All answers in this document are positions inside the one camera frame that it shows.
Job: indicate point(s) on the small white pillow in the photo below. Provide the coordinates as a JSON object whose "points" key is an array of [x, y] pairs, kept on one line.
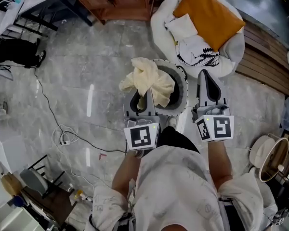
{"points": [[183, 28]]}

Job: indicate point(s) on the wooden step platform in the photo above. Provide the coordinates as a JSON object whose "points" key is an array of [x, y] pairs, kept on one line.
{"points": [[267, 64]]}

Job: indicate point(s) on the white desk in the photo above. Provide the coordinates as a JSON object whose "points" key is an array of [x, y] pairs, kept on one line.
{"points": [[9, 150]]}

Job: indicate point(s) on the person's right forearm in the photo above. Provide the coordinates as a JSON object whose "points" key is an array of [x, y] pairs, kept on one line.
{"points": [[220, 162]]}

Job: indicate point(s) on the white grey laundry basket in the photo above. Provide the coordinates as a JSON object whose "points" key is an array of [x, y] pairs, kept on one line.
{"points": [[179, 88]]}

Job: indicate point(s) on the person's white shirt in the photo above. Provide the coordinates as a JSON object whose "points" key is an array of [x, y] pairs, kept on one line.
{"points": [[175, 189]]}

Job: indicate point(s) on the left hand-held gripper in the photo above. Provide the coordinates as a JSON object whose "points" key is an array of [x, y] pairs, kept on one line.
{"points": [[140, 136]]}

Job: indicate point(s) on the white power strip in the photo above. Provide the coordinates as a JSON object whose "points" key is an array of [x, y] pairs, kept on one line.
{"points": [[65, 142]]}

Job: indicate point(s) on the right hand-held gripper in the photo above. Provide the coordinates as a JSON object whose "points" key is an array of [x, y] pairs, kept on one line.
{"points": [[221, 127]]}

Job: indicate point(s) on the person's black trousers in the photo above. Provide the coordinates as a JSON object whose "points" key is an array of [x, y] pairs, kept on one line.
{"points": [[175, 138]]}

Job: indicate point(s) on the dark wooden table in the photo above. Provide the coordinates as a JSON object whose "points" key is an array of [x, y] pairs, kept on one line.
{"points": [[53, 206]]}

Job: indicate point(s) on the small yellow bottle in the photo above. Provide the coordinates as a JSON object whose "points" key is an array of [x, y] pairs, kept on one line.
{"points": [[79, 194]]}

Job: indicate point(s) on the wooden cabinet with white top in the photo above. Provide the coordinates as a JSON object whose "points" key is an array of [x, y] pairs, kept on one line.
{"points": [[115, 3]]}

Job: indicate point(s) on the white black patterned garment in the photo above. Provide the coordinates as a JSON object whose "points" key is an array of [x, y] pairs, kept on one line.
{"points": [[190, 49]]}

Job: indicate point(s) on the person's left forearm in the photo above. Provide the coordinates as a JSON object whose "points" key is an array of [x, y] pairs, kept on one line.
{"points": [[125, 174]]}

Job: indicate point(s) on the orange cushion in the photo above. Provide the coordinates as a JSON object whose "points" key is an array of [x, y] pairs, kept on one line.
{"points": [[207, 16]]}

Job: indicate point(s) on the cream yellow clothes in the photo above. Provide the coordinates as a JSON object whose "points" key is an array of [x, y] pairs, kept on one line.
{"points": [[154, 80]]}

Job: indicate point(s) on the white beanbag chair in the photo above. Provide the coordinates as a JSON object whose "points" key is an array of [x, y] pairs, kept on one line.
{"points": [[160, 32]]}

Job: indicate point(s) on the person's white shoe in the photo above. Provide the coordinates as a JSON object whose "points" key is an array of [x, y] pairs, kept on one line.
{"points": [[172, 122]]}

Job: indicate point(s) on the white ironing board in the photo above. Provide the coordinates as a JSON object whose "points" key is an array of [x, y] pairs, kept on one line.
{"points": [[10, 16]]}

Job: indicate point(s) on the grey chair with black frame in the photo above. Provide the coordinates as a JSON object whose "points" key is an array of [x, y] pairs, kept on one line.
{"points": [[35, 182]]}

